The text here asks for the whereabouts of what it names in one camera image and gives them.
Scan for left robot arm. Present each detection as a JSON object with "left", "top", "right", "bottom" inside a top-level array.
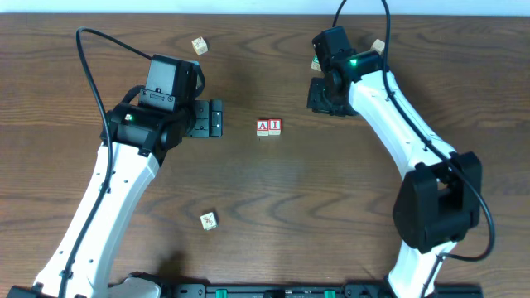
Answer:
[{"left": 8, "top": 55, "right": 223, "bottom": 297}]

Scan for red letter I block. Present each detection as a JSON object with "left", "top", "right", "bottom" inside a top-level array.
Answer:
[{"left": 268, "top": 118, "right": 282, "bottom": 136}]

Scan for plain wooden block far right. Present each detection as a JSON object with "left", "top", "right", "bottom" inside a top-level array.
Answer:
[{"left": 370, "top": 39, "right": 385, "bottom": 55}]

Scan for plain wooden block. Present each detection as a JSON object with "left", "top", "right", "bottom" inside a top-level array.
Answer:
[
  {"left": 191, "top": 36, "right": 209, "bottom": 55},
  {"left": 370, "top": 39, "right": 385, "bottom": 55}
]

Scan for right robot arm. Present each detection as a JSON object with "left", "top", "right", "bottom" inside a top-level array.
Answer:
[{"left": 307, "top": 26, "right": 483, "bottom": 297}]

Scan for plain wooden block far left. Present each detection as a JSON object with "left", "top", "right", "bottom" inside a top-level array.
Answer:
[{"left": 191, "top": 36, "right": 209, "bottom": 55}]

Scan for wooden block near base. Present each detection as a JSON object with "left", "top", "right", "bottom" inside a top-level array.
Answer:
[{"left": 200, "top": 211, "right": 219, "bottom": 231}]

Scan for red letter A block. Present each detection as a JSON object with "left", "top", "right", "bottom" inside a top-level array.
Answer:
[{"left": 257, "top": 120, "right": 269, "bottom": 137}]

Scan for green letter wooden block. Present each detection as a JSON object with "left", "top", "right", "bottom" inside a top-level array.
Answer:
[{"left": 311, "top": 55, "right": 321, "bottom": 72}]

